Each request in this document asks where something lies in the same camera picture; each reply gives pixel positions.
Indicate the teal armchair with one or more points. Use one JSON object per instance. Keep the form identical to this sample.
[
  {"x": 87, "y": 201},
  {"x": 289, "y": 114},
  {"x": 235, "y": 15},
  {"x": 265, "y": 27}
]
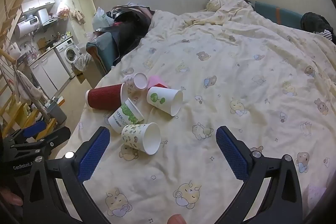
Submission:
[{"x": 101, "y": 50}]

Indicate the white plastic bag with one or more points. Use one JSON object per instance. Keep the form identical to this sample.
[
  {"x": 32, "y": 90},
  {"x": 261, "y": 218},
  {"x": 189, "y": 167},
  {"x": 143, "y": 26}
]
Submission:
[{"x": 101, "y": 19}]

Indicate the white washing machine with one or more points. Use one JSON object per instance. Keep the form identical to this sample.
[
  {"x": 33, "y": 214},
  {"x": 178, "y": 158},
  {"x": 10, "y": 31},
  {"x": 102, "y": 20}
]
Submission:
[{"x": 68, "y": 53}]

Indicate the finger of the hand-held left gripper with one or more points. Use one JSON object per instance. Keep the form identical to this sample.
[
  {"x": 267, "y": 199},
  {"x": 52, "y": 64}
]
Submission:
[
  {"x": 56, "y": 134},
  {"x": 34, "y": 129}
]

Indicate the dark clothes pile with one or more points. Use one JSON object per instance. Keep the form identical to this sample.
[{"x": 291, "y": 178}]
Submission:
[{"x": 128, "y": 32}]

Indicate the wooden stair railing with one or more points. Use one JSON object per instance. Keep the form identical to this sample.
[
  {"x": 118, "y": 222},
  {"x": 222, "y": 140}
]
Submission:
[{"x": 13, "y": 108}]

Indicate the white water heater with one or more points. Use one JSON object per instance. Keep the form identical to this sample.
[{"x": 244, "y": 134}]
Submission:
[{"x": 26, "y": 27}]

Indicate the white wall cabinet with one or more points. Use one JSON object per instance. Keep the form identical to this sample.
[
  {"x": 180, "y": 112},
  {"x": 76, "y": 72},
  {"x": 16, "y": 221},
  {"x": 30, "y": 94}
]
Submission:
[{"x": 39, "y": 2}]

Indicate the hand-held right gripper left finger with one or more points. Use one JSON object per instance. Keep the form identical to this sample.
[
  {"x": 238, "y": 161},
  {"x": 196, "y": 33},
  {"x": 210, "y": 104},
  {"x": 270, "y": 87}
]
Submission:
[{"x": 93, "y": 153}]

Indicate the person's left hand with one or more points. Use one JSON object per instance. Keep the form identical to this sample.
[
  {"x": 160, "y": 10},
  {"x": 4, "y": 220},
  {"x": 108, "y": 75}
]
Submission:
[{"x": 10, "y": 197}]

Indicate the green label white paper cup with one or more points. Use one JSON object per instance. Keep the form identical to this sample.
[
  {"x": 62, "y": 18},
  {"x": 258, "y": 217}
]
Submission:
[{"x": 123, "y": 117}]

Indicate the bear print paper cup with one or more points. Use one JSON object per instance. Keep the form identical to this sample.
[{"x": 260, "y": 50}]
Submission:
[{"x": 136, "y": 137}]

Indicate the hanging beige towel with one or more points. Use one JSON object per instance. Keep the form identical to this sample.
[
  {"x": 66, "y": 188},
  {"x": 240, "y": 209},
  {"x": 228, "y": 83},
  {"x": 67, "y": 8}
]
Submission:
[{"x": 29, "y": 87}]

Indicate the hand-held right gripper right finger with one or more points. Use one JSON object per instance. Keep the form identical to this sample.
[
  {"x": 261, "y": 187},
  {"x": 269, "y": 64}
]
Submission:
[{"x": 233, "y": 154}]

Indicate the range hood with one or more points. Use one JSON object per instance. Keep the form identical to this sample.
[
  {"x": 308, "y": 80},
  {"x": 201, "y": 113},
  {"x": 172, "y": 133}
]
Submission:
[{"x": 48, "y": 18}]

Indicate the person's right hand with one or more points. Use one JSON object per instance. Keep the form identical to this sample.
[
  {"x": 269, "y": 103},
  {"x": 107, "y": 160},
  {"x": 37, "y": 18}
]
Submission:
[{"x": 176, "y": 219}]

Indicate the black garment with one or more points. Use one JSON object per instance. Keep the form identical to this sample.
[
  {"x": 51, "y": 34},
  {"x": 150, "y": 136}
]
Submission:
[{"x": 315, "y": 21}]

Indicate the tall white cabinet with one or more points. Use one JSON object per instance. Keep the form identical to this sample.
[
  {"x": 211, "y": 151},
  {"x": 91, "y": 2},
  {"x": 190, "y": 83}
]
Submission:
[{"x": 68, "y": 1}]

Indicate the green leaf white paper cup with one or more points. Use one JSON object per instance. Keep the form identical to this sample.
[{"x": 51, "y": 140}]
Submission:
[{"x": 162, "y": 100}]

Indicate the red ribbed paper cup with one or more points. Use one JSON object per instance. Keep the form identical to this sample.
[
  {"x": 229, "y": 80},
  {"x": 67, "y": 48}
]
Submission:
[{"x": 105, "y": 98}]

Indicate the striped cloth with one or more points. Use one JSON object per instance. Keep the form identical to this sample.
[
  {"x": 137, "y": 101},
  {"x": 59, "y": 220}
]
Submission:
[{"x": 327, "y": 35}]

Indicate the white base cabinet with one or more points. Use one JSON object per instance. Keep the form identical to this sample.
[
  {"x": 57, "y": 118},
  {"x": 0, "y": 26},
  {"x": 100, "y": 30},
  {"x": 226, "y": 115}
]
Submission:
[{"x": 50, "y": 71}]

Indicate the small printed white paper cup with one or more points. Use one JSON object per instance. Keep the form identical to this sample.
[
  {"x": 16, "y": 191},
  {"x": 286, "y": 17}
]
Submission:
[{"x": 140, "y": 81}]

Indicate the cardboard box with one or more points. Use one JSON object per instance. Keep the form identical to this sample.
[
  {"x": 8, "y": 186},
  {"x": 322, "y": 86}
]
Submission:
[{"x": 80, "y": 76}]

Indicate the grey trash bin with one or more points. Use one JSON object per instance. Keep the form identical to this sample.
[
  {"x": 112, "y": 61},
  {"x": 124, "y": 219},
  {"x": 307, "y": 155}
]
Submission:
[{"x": 57, "y": 112}]

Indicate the pink paper cup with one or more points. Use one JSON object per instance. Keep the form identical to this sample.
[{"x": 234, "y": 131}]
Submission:
[{"x": 156, "y": 81}]

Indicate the teal pillow with orange stripe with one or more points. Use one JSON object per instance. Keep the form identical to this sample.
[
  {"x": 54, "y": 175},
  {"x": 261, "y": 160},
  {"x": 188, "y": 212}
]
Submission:
[{"x": 267, "y": 11}]

